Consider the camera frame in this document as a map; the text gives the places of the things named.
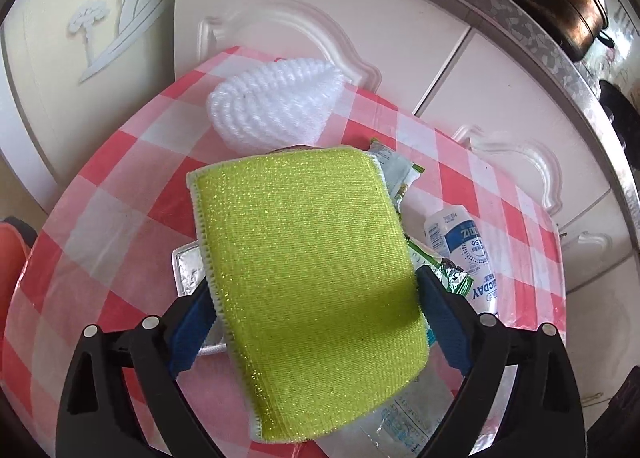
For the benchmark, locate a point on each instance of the white bottle with blue label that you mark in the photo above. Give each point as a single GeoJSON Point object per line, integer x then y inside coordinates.
{"type": "Point", "coordinates": [465, 248]}

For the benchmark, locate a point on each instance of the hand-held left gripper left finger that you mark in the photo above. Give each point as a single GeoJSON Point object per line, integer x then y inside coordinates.
{"type": "Point", "coordinates": [187, 333]}

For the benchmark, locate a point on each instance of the red checked tablecloth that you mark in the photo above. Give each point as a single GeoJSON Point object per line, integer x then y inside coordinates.
{"type": "Point", "coordinates": [125, 238]}

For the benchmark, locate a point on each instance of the yellow-green scrubbing sponge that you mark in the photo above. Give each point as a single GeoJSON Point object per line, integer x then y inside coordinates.
{"type": "Point", "coordinates": [300, 263]}

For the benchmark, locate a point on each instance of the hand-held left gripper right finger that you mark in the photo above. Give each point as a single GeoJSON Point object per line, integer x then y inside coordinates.
{"type": "Point", "coordinates": [445, 318]}

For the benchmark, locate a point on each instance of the orange plastic stool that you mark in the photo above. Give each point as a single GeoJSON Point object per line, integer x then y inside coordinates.
{"type": "Point", "coordinates": [12, 258]}

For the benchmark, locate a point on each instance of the glass partition with etched flower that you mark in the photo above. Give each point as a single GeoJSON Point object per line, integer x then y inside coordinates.
{"type": "Point", "coordinates": [75, 38]}

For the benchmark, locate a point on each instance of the black wok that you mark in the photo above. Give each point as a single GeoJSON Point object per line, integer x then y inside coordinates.
{"type": "Point", "coordinates": [620, 103]}

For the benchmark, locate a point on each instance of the green and white snack wrapper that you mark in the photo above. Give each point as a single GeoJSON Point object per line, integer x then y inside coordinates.
{"type": "Point", "coordinates": [395, 173]}

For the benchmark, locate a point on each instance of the silver foil pack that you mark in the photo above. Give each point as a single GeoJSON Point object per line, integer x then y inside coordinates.
{"type": "Point", "coordinates": [187, 268]}

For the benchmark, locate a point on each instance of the white packet with blue print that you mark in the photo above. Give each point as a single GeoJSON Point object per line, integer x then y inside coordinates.
{"type": "Point", "coordinates": [400, 428]}

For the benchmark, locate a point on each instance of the white knitted dish scrubber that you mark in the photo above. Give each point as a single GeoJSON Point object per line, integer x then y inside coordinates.
{"type": "Point", "coordinates": [275, 103]}

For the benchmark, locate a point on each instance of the green foil wrapper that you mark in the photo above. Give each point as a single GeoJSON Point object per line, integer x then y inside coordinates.
{"type": "Point", "coordinates": [425, 258]}

